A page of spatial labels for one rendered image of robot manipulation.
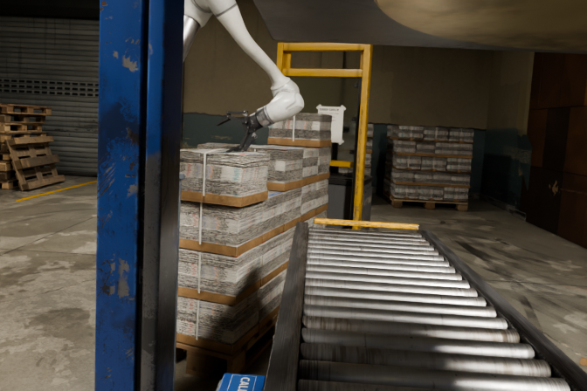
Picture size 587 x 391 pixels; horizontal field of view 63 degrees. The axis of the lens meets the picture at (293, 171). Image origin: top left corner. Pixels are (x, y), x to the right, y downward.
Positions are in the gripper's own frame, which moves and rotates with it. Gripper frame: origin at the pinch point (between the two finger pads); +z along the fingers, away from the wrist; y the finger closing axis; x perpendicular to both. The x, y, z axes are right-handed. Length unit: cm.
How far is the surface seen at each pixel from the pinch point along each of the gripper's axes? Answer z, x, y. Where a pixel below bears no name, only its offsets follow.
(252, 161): -10.7, -3.8, 16.6
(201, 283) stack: 34, -10, 59
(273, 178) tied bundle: 4, 47, 23
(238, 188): -4.1, -13.4, 26.1
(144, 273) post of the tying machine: -59, -152, 43
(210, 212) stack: 15.6, -10.2, 30.2
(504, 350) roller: -89, -101, 83
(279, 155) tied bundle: -4.1, 46.0, 12.9
